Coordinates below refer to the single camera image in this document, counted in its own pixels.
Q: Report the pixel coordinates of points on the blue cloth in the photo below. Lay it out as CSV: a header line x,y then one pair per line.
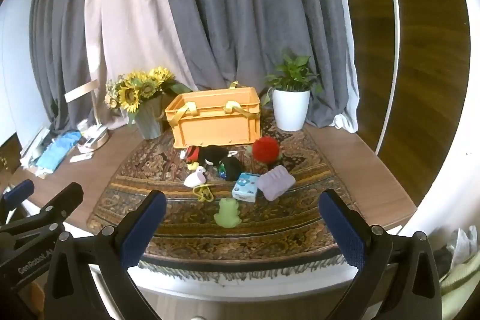
x,y
58,151

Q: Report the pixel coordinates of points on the red round plush toy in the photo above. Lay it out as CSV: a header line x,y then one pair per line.
x,y
265,150

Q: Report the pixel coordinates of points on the wooden drawer cabinet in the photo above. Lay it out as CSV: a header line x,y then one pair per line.
x,y
8,158

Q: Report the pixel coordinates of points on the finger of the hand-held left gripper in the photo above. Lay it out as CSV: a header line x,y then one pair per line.
x,y
20,190
62,202

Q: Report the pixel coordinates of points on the white plant pot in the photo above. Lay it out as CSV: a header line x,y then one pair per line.
x,y
290,110

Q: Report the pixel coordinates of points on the pale pink curtain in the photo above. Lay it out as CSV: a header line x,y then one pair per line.
x,y
127,24

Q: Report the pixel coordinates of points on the green frog toy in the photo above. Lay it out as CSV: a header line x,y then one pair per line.
x,y
227,213

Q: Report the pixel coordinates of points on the light blue tissue pack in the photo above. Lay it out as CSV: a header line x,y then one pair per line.
x,y
245,187

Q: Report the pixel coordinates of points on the green potted plant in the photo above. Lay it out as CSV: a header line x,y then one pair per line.
x,y
292,74

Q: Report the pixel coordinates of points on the white paper cards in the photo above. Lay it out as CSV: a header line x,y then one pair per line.
x,y
80,157

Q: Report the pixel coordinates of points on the black and green plush ball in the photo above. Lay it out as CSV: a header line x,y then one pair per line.
x,y
231,168

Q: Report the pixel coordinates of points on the pale green cloth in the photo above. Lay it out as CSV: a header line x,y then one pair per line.
x,y
461,290

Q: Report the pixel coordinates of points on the sunflower bouquet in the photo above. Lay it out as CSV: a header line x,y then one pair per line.
x,y
137,87

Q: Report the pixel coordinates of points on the white and pink plush toy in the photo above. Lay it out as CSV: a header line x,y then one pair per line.
x,y
195,177

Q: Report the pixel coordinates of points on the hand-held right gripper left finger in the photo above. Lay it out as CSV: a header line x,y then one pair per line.
x,y
144,230

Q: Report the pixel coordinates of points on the white curved pole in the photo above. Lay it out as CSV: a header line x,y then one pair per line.
x,y
392,24

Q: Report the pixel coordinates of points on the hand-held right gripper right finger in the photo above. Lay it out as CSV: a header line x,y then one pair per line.
x,y
343,233

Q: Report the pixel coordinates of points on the grey ribbed vase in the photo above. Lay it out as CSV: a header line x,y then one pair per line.
x,y
150,121

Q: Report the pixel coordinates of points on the patterned brown rug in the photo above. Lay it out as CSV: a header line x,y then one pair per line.
x,y
285,226

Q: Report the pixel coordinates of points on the black plush toy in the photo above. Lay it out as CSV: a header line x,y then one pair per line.
x,y
210,154

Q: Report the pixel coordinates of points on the orange plastic crate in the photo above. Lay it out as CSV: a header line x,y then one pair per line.
x,y
213,121

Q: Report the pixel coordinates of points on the white plastic bag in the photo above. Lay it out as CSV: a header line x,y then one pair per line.
x,y
463,245

